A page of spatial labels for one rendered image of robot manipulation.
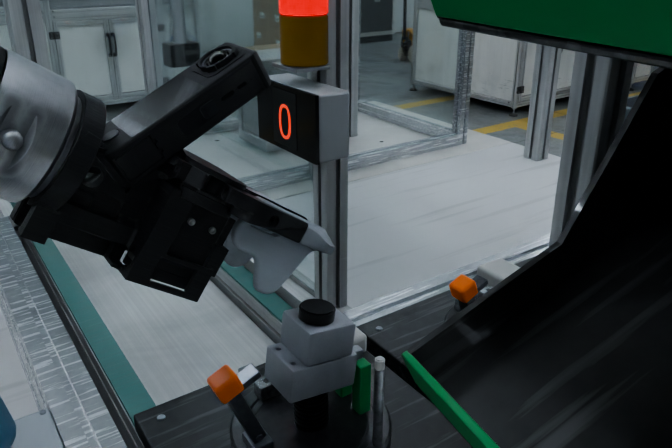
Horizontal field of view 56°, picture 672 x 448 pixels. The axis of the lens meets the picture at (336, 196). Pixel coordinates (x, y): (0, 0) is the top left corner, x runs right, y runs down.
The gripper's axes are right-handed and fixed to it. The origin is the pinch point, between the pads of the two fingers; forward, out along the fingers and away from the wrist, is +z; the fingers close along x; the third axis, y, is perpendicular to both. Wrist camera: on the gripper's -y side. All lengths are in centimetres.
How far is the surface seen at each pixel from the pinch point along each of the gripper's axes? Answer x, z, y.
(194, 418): -8.3, 4.8, 21.1
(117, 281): -48, 11, 23
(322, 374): 2.1, 6.1, 10.1
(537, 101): -64, 96, -49
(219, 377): 0.0, -1.4, 13.2
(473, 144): -81, 102, -34
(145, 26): -75, 6, -14
